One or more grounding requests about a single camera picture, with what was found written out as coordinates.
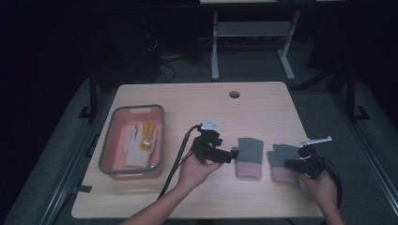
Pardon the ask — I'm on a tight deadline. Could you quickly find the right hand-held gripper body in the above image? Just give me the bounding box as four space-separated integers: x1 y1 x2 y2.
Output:
295 135 333 180

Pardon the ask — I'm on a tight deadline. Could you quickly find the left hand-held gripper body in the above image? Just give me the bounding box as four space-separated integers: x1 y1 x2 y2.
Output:
191 118 233 165

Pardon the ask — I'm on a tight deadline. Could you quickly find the grey and pink knit glove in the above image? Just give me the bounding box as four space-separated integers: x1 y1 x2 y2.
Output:
267 143 301 186
232 137 265 181

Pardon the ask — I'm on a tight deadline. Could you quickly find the pink basket with grey rim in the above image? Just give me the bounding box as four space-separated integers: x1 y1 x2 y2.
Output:
98 103 166 182

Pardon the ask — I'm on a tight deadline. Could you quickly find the person's right hand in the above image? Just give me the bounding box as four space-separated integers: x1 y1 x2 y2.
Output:
298 170 340 208

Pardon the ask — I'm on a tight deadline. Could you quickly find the person's left hand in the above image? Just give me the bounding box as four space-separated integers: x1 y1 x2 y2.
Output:
176 149 224 193

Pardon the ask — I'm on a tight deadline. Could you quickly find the grey metal stand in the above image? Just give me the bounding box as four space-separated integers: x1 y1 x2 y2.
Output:
210 8 301 82

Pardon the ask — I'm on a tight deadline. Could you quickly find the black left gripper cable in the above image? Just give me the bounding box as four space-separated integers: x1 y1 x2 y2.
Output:
158 124 203 200

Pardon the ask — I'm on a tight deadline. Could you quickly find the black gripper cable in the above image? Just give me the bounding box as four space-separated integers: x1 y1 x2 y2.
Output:
314 154 344 209
158 124 203 200

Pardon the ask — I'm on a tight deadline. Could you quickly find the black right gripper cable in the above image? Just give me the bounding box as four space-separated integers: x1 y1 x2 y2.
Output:
314 154 344 209

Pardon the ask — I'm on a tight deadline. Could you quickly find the black floor cable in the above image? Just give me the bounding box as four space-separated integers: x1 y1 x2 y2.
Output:
157 54 176 83

